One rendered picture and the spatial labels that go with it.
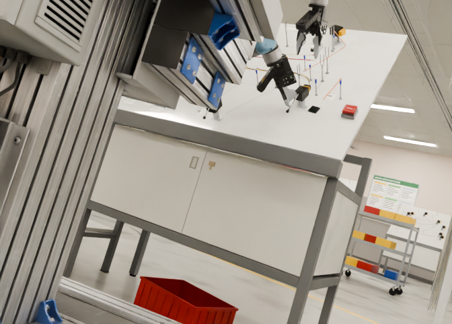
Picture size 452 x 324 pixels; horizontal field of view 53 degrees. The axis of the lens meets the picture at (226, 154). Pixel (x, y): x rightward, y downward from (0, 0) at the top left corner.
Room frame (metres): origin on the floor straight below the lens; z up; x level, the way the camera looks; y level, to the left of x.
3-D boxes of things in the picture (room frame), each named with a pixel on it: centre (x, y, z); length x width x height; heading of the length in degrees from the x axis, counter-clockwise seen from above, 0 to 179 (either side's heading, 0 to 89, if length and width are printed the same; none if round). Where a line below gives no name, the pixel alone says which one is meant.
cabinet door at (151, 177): (2.14, 0.33, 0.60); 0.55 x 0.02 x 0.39; 62
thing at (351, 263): (6.56, -2.41, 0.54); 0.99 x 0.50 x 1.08; 56
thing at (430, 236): (9.96, -4.55, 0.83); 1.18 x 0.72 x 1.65; 54
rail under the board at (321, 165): (1.99, 0.09, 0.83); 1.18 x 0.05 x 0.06; 62
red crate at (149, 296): (2.16, -0.02, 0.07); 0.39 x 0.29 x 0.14; 47
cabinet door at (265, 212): (1.88, -0.16, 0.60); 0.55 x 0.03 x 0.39; 62
